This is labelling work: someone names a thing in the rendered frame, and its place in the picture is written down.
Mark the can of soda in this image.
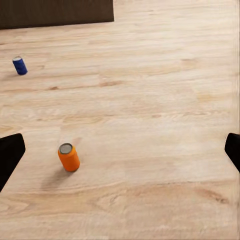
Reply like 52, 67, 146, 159
12, 56, 28, 76
58, 143, 80, 172

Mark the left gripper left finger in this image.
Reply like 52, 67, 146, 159
0, 133, 26, 192

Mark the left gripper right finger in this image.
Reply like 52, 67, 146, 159
224, 132, 240, 172

